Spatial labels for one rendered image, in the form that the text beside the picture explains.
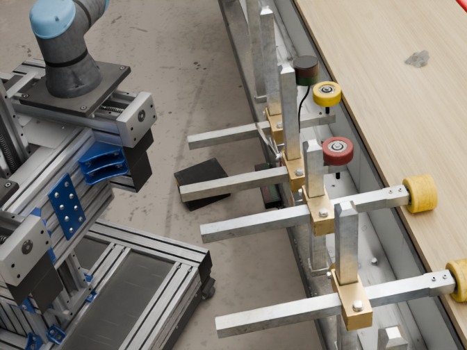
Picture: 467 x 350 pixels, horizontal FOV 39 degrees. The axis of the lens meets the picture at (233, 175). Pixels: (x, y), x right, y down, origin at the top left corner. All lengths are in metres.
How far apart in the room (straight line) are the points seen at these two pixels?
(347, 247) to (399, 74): 0.84
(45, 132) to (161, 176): 1.28
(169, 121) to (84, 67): 1.64
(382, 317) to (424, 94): 0.62
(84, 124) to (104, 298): 0.76
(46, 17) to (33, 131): 0.34
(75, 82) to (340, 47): 0.81
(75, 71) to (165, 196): 1.29
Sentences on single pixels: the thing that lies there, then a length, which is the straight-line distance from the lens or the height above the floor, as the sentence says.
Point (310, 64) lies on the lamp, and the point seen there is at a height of 1.15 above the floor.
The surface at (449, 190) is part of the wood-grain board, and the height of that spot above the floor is 0.90.
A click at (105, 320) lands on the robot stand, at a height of 0.21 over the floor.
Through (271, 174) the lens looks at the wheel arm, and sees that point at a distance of 1.69.
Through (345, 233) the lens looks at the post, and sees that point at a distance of 1.19.
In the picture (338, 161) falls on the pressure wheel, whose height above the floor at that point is 0.89.
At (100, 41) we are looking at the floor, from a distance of 4.22.
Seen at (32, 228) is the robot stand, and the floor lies 0.99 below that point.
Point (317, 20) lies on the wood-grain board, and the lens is 2.23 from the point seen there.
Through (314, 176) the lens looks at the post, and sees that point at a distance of 1.42.
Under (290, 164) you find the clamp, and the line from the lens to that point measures 1.70.
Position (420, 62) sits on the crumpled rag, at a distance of 1.99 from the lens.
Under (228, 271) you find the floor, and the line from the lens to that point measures 2.60.
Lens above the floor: 1.99
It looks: 42 degrees down
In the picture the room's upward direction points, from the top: 9 degrees counter-clockwise
